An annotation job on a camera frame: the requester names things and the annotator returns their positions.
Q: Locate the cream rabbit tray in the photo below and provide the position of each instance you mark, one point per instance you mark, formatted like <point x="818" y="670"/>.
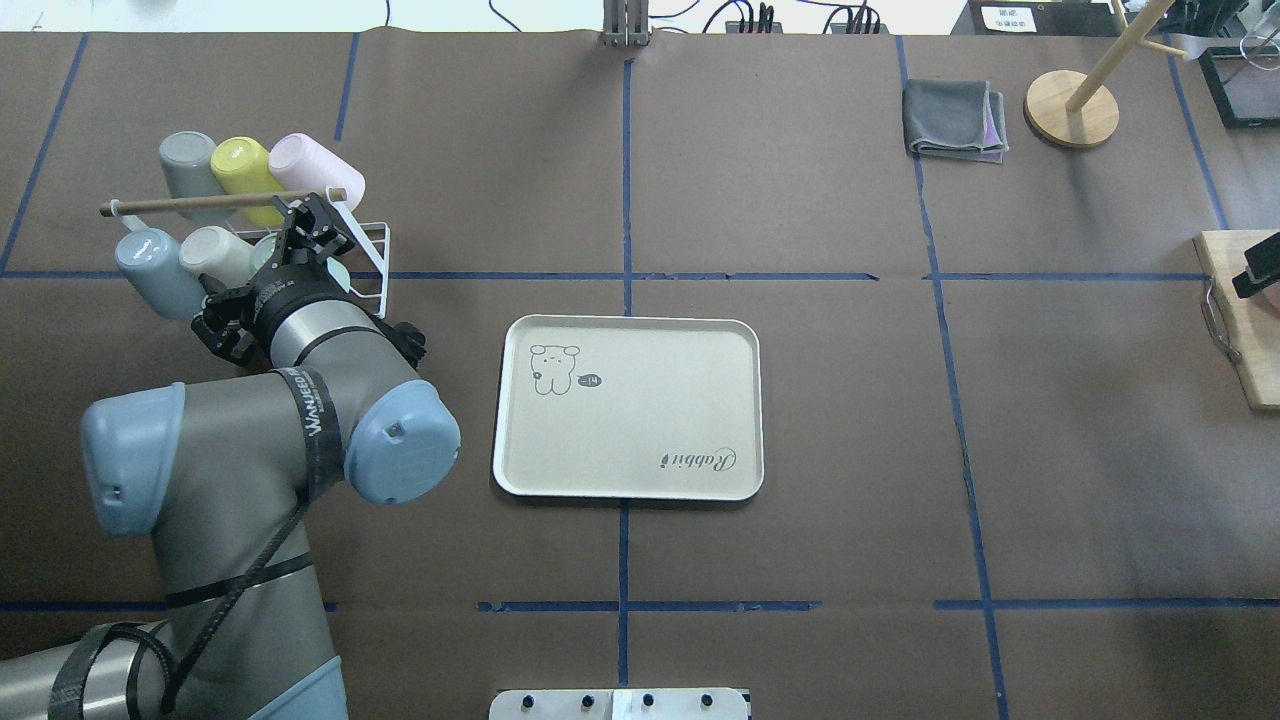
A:
<point x="630" y="407"/>

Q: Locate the blue cup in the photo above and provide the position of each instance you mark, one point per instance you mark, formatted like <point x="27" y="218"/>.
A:
<point x="150" y="260"/>

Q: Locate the wooden mug tree stand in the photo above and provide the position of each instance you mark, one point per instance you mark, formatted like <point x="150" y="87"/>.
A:
<point x="1075" y="110"/>

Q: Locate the pink cup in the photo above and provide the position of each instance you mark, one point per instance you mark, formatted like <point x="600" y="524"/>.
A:
<point x="298" y="162"/>

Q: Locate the black glass rack tray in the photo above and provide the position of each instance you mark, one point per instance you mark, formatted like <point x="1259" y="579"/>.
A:
<point x="1245" y="91"/>

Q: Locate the white wire cup rack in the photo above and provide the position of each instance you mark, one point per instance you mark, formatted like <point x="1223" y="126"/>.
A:
<point x="373" y="239"/>

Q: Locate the bamboo cutting board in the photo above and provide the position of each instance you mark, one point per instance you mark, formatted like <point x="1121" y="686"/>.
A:
<point x="1246" y="330"/>

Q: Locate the grey folded cloth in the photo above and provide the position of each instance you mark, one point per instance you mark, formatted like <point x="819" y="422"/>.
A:
<point x="954" y="118"/>

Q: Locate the grey cup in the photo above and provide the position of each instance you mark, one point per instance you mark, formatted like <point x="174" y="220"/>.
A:
<point x="185" y="159"/>

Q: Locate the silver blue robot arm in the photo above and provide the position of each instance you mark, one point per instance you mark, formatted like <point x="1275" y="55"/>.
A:
<point x="221" y="475"/>

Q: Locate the yellow cup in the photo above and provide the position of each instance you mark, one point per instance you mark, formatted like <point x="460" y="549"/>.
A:
<point x="241" y="165"/>

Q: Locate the aluminium frame post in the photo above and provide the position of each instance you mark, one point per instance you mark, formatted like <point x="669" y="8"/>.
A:
<point x="626" y="23"/>

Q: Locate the cream white cup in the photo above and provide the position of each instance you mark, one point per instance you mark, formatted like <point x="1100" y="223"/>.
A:
<point x="214" y="251"/>

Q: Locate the black box with label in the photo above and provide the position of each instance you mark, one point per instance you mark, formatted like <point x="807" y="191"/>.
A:
<point x="1046" y="18"/>

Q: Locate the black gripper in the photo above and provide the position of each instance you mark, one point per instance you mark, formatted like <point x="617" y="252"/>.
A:
<point x="279" y="297"/>

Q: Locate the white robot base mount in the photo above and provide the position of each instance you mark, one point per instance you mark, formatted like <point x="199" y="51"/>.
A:
<point x="623" y="703"/>

